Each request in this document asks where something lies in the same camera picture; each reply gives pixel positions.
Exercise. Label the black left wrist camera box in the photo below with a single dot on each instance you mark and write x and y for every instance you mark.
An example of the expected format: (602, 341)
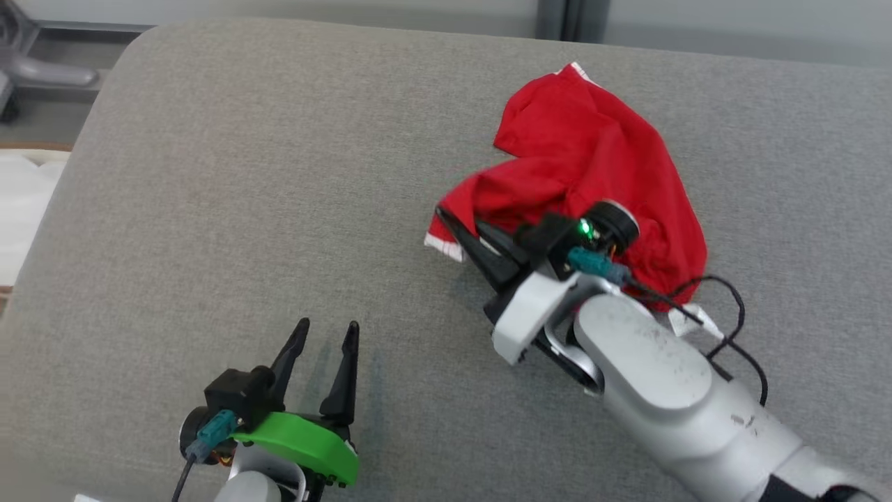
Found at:
(233, 390)

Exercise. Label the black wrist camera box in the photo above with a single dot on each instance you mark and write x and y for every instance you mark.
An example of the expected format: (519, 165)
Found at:
(547, 237)
(233, 390)

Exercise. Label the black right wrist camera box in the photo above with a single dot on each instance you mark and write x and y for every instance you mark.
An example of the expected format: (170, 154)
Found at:
(547, 237)

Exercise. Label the grey metal equipment base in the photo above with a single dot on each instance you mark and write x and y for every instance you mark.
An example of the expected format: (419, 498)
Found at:
(49, 66)

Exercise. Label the grey fabric sofa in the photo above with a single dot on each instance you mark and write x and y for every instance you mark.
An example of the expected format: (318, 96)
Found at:
(279, 209)

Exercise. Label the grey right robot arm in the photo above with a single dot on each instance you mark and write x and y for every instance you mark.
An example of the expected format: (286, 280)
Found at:
(662, 376)

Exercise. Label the black round right gripper motor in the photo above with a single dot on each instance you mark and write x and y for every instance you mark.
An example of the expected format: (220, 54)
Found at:
(617, 223)

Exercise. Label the red and white jersey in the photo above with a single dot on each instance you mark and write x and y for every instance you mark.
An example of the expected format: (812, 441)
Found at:
(599, 153)

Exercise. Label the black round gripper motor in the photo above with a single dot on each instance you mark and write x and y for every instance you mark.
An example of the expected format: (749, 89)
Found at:
(191, 436)
(617, 223)

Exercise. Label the black round left gripper motor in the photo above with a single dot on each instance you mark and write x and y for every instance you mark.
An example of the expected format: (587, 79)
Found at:
(191, 436)

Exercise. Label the grey partition post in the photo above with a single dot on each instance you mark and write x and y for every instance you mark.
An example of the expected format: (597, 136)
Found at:
(592, 19)
(552, 19)

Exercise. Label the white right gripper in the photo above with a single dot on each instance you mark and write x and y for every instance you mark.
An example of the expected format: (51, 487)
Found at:
(526, 314)

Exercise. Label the white fabric item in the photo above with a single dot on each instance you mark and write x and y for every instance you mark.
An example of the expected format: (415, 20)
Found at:
(24, 209)

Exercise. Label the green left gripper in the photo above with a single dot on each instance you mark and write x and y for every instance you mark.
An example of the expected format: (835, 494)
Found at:
(306, 439)

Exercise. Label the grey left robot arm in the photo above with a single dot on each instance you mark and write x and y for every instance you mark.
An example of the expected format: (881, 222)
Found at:
(254, 484)

